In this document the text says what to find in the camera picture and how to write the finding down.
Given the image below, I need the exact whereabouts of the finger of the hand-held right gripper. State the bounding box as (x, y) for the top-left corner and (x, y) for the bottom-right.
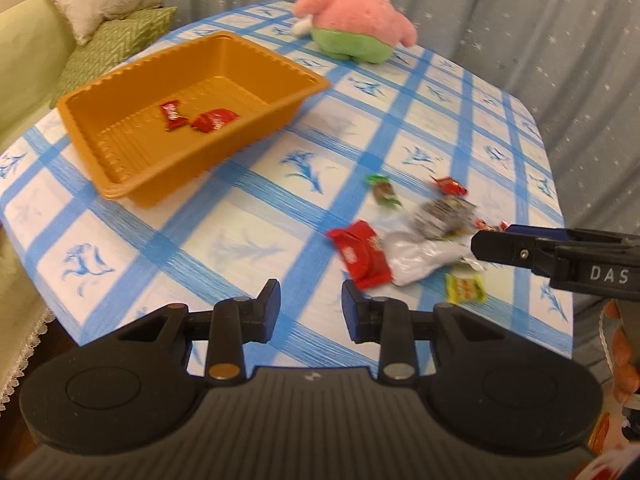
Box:
(471, 230), (583, 276)
(505, 226), (640, 248)

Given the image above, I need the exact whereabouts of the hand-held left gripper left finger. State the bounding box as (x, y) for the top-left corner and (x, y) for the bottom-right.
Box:
(117, 279), (282, 387)

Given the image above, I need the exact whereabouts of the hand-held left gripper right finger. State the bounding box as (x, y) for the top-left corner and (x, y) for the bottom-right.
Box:
(341, 280), (506, 387)

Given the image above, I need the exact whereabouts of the yellow candy packet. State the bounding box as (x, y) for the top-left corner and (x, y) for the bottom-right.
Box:
(445, 272), (487, 306)

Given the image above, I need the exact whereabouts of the large red snack packet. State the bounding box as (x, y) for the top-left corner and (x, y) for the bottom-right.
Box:
(327, 220), (393, 291)

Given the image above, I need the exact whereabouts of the dark silver snack packet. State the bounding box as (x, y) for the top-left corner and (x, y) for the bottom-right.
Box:
(405, 195), (478, 238)

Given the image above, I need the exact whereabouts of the white silver snack wrapper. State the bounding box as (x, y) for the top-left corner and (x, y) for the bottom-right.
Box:
(382, 230), (488, 287)

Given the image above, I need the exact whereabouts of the green brown candy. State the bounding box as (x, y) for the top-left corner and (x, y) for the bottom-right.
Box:
(366, 174), (403, 208)

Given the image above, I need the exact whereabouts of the orange plastic tray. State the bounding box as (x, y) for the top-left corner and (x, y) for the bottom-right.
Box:
(56, 31), (331, 209)

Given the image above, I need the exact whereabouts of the orange patterned object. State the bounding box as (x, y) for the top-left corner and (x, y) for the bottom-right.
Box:
(602, 300), (640, 406)

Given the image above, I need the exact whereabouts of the red candy with gold print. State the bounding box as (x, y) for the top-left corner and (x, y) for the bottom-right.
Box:
(431, 176), (468, 197)

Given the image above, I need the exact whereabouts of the blue checked tablecloth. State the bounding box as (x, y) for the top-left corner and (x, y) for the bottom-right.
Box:
(0, 0), (573, 361)

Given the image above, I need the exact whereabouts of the red white object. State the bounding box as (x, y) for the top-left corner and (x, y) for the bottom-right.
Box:
(575, 410), (640, 480)

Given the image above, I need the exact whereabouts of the red wrapped candy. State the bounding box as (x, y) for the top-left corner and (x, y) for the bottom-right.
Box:
(191, 108), (240, 134)

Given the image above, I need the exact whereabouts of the pink star plush toy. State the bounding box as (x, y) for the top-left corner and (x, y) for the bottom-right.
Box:
(292, 0), (418, 65)

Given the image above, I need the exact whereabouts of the green patterned pillow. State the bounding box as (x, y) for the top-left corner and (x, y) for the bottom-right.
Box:
(50, 6), (178, 109)

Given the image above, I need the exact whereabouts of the green sofa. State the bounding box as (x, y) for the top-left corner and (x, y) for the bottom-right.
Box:
(0, 0), (78, 401)

